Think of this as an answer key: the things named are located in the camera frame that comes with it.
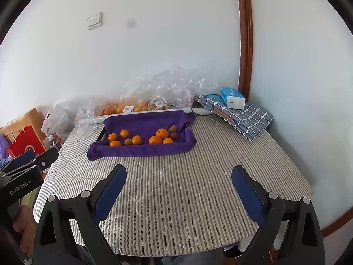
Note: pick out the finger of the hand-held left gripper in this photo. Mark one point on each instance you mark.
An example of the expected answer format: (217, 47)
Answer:
(23, 157)
(47, 157)

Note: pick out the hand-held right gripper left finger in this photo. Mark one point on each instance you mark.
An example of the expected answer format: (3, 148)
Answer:
(110, 196)

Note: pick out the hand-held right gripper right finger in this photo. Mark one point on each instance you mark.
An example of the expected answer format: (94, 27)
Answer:
(249, 196)

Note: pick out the small orange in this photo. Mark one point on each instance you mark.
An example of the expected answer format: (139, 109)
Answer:
(168, 140)
(136, 140)
(112, 137)
(155, 140)
(115, 143)
(124, 133)

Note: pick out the purple towel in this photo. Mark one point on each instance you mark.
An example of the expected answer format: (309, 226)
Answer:
(143, 150)

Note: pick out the small plum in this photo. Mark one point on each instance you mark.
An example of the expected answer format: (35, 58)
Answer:
(173, 135)
(173, 128)
(127, 142)

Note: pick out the black tray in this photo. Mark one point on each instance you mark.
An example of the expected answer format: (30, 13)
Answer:
(102, 135)

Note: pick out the large orange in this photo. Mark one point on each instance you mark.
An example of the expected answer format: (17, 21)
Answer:
(162, 133)

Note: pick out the person's left hand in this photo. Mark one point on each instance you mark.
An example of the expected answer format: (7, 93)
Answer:
(24, 223)

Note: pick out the green cloth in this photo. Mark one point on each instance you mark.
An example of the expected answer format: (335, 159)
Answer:
(29, 196)

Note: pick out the red paper bag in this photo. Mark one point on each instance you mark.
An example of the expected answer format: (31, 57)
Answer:
(26, 143)

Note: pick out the tea bottle with white cap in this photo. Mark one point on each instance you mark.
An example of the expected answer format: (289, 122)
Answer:
(51, 139)

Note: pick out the purple fluffy cloth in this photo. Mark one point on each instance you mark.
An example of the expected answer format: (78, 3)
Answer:
(3, 145)

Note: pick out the brown paper bag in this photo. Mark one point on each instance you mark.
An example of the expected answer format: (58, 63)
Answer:
(27, 118)

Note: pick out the white plastic bag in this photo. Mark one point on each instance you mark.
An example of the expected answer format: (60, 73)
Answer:
(56, 118)

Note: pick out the crumpled clear plastic bag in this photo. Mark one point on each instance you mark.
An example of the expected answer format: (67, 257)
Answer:
(85, 116)

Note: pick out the blue checked cloth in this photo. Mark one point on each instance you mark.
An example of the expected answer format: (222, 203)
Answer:
(248, 121)

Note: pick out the person's trouser leg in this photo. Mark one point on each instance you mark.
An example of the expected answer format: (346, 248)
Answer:
(190, 260)

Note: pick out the clear bag of oranges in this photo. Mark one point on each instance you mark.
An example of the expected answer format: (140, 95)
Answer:
(121, 107)

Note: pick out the wooden baseboard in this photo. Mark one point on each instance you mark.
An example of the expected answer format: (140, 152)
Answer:
(339, 223)

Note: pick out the blue tissue pack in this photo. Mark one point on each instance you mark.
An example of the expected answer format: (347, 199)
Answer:
(233, 98)

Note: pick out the clear bag of brown produce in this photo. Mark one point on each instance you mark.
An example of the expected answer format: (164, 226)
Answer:
(171, 93)

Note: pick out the white wall switch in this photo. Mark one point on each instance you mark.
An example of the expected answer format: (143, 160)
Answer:
(94, 21)

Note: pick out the wooden door frame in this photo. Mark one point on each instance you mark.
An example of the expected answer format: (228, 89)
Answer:
(245, 33)

